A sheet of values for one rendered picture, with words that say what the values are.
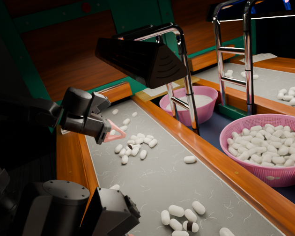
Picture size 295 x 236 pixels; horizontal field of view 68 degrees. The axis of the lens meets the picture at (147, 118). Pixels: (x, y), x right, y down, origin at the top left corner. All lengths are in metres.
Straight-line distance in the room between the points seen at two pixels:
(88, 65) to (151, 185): 0.73
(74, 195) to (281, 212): 0.39
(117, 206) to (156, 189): 0.35
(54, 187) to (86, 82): 0.92
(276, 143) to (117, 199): 0.54
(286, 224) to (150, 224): 0.27
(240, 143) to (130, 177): 0.35
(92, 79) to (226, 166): 0.81
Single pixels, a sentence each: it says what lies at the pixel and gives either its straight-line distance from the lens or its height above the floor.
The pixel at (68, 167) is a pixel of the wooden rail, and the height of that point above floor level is 0.77.
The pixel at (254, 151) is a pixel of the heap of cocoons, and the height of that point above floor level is 0.74.
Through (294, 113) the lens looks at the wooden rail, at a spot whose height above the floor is 0.76.
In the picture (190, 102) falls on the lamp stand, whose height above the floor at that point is 0.87.
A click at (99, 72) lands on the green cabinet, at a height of 0.94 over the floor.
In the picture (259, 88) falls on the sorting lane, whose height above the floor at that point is 0.74.
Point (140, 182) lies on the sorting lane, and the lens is 0.65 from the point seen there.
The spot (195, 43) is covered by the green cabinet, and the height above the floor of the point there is 0.92.
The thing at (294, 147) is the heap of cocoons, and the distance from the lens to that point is 0.72.
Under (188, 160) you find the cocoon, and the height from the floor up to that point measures 0.75.
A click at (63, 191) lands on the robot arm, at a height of 1.01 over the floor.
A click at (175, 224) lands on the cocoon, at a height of 0.76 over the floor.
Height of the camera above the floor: 1.17
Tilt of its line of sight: 26 degrees down
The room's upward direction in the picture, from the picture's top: 16 degrees counter-clockwise
